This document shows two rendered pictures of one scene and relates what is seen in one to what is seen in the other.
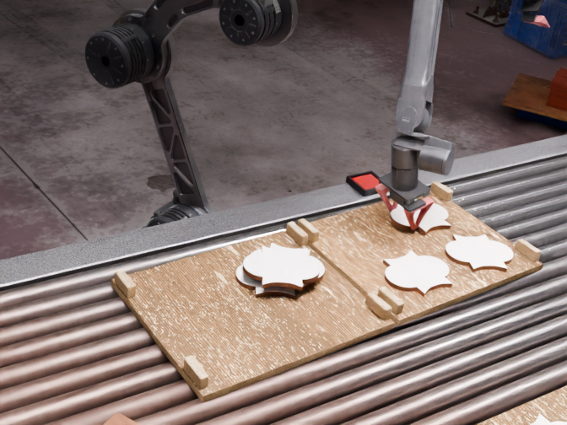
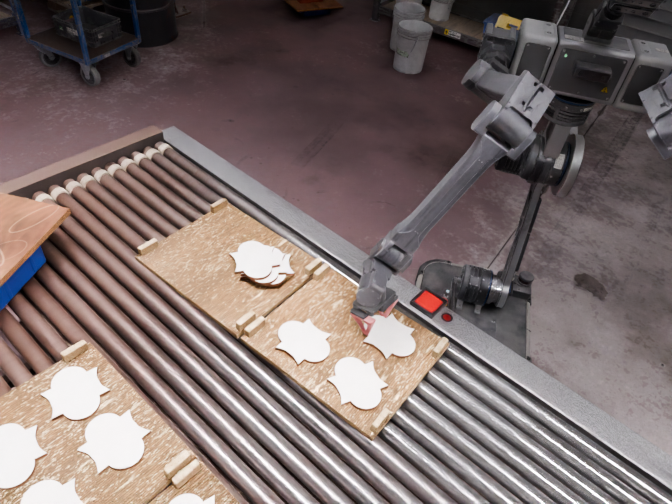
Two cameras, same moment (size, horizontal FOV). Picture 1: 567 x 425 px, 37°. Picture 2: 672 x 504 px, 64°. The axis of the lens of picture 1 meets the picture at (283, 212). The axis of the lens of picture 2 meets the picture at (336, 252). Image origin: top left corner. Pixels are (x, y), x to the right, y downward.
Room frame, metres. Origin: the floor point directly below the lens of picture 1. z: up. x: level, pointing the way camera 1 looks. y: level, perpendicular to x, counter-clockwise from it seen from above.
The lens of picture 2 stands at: (1.20, -1.08, 2.04)
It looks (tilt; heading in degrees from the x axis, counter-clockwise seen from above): 43 degrees down; 71
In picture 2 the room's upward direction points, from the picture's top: 8 degrees clockwise
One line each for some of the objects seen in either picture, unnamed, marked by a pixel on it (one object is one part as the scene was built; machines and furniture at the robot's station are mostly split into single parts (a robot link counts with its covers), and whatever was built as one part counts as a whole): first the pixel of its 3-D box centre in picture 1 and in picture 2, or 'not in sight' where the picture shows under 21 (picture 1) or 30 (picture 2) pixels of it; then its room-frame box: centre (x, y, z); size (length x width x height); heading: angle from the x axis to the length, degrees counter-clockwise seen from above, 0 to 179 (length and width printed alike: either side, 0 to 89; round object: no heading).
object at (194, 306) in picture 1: (251, 303); (231, 262); (1.27, 0.04, 0.93); 0.41 x 0.35 x 0.02; 128
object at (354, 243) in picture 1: (417, 248); (346, 342); (1.53, -0.29, 0.93); 0.41 x 0.35 x 0.02; 128
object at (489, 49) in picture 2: not in sight; (493, 62); (2.00, 0.18, 1.45); 0.09 x 0.08 x 0.12; 152
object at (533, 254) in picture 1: (527, 250); (380, 420); (1.55, -0.53, 0.95); 0.06 x 0.02 x 0.03; 38
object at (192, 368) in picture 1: (196, 372); (148, 247); (1.04, 0.11, 0.95); 0.06 x 0.02 x 0.03; 38
